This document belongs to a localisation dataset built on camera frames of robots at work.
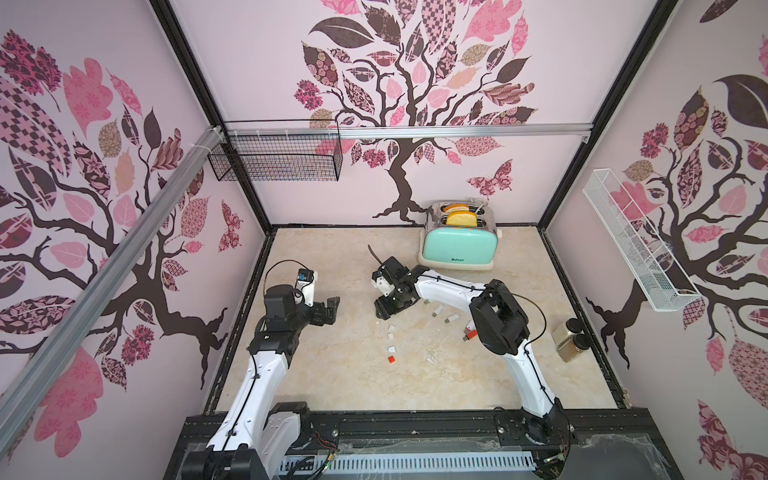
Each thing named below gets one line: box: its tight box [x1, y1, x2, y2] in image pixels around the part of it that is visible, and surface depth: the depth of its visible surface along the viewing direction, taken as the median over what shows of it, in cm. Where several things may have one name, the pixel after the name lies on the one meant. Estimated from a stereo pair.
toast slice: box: [446, 210, 478, 227], surface depth 99 cm
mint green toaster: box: [418, 200, 499, 270], surface depth 101 cm
